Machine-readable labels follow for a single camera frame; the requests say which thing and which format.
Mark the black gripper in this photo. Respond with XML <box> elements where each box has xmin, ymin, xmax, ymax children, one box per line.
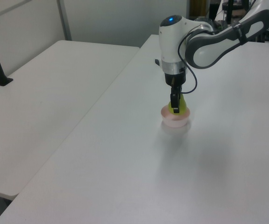
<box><xmin>164</xmin><ymin>71</ymin><xmax>186</xmax><ymax>114</ymax></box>

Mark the green pear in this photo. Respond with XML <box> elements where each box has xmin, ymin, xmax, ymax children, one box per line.
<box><xmin>168</xmin><ymin>94</ymin><xmax>188</xmax><ymax>116</ymax></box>

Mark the pink plastic bowl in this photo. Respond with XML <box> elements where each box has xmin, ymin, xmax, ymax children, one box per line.
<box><xmin>160</xmin><ymin>105</ymin><xmax>191</xmax><ymax>128</ymax></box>

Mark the black tripod pole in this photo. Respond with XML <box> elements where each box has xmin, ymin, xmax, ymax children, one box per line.
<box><xmin>227</xmin><ymin>0</ymin><xmax>234</xmax><ymax>24</ymax></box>

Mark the white adjacent table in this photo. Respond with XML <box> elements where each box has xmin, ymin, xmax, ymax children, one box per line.
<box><xmin>0</xmin><ymin>40</ymin><xmax>141</xmax><ymax>197</ymax></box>

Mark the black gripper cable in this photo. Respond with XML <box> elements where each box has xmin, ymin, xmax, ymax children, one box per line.
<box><xmin>177</xmin><ymin>23</ymin><xmax>198</xmax><ymax>94</ymax></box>

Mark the gray metal partition post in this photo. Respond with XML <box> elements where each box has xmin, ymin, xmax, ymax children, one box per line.
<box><xmin>57</xmin><ymin>0</ymin><xmax>73</xmax><ymax>42</ymax></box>

